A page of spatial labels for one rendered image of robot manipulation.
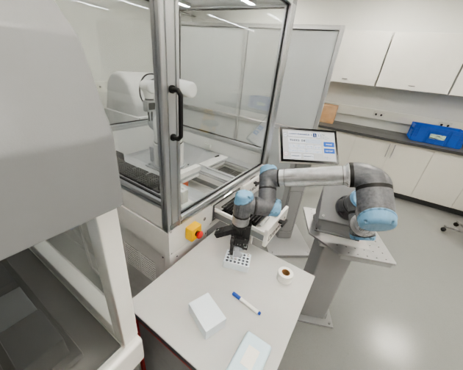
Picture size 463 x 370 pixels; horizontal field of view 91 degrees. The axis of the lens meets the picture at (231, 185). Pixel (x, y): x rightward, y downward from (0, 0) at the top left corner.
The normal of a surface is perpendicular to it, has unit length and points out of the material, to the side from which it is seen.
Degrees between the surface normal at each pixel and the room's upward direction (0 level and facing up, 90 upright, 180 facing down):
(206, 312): 0
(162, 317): 0
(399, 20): 90
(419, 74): 90
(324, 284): 90
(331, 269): 90
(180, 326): 0
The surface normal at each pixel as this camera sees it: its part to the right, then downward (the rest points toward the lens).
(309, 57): -0.49, 0.37
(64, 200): 0.83, 0.32
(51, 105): 0.81, 0.00
